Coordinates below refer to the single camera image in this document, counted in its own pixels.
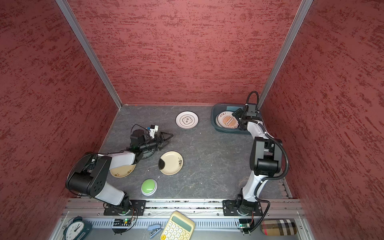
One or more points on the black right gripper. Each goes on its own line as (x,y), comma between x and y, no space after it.
(237,114)

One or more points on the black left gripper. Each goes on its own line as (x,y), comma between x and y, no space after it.
(160,145)

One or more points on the orange sunburst white plate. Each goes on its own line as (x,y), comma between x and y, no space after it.
(226,120)

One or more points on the cream yellow plate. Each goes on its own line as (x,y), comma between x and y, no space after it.
(170,163)

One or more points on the white plate black line motif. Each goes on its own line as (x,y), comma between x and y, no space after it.
(187,120)

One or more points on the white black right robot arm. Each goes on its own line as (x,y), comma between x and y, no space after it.
(265,158)

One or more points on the beige plate under left arm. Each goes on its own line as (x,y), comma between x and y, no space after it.
(122,171)

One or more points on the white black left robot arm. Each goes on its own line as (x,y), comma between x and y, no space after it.
(89,175)

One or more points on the light blue bin label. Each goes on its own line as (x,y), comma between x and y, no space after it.
(234,108)

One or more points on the translucent blue plastic bin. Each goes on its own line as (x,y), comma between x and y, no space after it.
(221,108)

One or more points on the blue floral porcelain plate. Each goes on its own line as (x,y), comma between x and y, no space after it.
(148,153)

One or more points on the green push button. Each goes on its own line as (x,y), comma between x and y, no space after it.
(149,187)

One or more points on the yellow calculator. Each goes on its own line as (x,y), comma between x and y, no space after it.
(178,227)

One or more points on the blue stapler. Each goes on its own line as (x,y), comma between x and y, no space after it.
(154,230)

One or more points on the plaid checked pouch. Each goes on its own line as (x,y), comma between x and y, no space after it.
(275,228)

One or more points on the teal alarm clock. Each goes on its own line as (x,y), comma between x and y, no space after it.
(77,229)

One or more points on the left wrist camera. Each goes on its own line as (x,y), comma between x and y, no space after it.
(153,129)

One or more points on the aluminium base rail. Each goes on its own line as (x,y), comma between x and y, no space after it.
(206,213)

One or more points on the aluminium right corner post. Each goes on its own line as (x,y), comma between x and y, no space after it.
(291,35)

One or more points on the aluminium corner post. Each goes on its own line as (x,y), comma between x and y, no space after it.
(291,35)
(79,33)

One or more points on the aluminium left corner post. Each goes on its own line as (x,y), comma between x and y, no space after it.
(79,33)

